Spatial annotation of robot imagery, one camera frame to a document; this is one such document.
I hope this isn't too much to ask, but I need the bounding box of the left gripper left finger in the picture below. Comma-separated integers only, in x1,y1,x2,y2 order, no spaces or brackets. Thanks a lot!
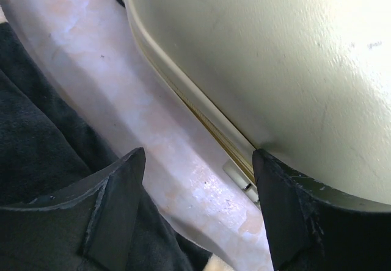
1,148,145,270

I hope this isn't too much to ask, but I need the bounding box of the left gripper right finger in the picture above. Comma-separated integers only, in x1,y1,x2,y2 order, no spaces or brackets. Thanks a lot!
252,149,390,270

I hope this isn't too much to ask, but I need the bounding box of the yellow suitcase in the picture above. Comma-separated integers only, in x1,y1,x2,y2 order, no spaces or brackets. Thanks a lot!
116,0,390,205

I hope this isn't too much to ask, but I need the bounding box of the black floral fleece blanket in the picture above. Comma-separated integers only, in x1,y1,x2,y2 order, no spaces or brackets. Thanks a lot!
1,22,212,270

